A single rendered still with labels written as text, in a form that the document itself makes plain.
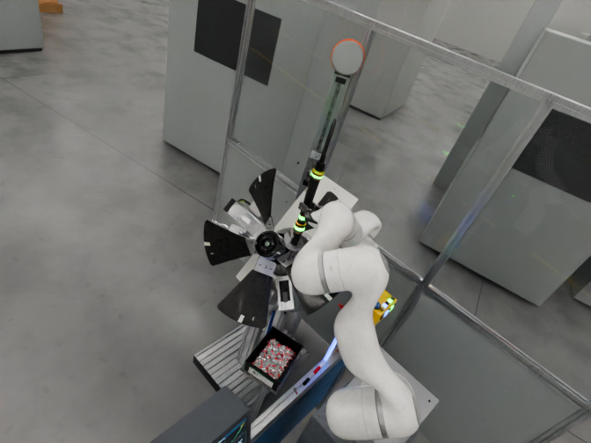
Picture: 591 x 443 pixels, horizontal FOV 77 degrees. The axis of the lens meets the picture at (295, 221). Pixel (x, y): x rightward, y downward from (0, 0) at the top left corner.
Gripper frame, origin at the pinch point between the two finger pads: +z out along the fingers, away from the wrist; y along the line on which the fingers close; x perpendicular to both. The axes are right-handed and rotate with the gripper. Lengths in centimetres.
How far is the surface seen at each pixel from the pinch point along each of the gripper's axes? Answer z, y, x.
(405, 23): 261, 534, 18
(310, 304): -21.3, -8.8, -31.1
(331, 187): 15.5, 41.3, -13.1
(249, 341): 13, 8, -113
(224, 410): -35, -63, -23
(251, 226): 31.1, 6.9, -36.1
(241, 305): 3, -20, -49
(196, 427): -34, -71, -23
